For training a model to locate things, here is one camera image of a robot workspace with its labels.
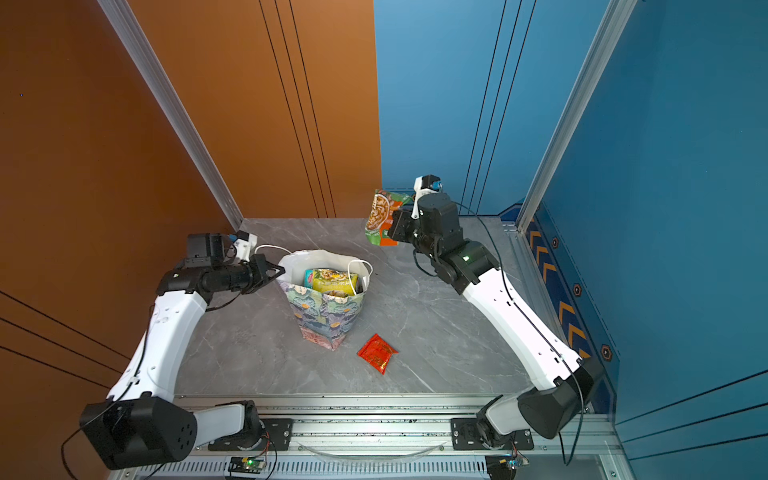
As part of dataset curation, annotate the green orange snack packet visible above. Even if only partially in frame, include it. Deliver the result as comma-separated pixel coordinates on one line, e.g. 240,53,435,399
364,189,414,247

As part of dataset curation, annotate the yellow snack packet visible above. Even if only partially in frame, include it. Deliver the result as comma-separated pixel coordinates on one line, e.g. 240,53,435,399
312,268,358,297

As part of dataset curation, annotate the floral paper gift bag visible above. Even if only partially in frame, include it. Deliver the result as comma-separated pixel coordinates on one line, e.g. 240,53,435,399
277,248,374,351

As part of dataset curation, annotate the red small snack packet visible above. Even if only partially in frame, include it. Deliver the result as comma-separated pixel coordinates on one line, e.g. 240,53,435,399
357,334,399,375

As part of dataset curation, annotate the teal Fox's candy bag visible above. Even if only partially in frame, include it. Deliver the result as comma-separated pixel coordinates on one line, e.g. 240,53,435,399
303,269,314,289

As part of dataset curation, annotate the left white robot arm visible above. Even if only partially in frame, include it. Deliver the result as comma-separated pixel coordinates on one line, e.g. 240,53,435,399
79,253,285,470

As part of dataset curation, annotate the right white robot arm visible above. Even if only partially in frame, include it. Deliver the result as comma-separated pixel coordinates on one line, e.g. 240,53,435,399
389,189,605,448

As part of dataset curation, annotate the left green circuit board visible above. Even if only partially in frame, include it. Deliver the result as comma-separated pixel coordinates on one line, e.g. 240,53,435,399
227,457,268,475

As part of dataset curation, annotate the green circuit board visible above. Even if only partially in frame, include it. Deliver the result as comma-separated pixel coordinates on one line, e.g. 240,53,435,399
499,455,529,472
227,457,268,475

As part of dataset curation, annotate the right green circuit board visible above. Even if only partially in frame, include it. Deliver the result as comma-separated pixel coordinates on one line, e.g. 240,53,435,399
499,455,529,472

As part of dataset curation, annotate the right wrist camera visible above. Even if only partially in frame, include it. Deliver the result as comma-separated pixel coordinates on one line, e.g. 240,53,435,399
411,175,442,220

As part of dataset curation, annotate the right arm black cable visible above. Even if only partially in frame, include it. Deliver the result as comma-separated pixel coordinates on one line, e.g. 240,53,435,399
413,200,586,466

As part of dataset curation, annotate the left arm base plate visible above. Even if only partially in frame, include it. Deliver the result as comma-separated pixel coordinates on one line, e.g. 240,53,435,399
207,418,294,452

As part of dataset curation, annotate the aluminium front rail frame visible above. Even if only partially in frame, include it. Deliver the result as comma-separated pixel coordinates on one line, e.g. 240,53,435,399
110,394,634,479

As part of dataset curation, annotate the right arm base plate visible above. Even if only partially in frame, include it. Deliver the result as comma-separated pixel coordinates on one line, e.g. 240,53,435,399
450,418,534,451

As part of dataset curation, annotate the right aluminium corner post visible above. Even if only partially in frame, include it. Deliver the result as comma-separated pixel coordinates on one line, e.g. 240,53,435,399
515,0,637,235

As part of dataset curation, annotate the aluminium corner post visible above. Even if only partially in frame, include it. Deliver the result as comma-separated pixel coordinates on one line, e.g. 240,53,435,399
98,0,244,230
515,0,637,235

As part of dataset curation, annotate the left aluminium corner post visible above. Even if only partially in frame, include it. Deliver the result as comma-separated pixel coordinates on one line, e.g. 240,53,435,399
98,0,244,230

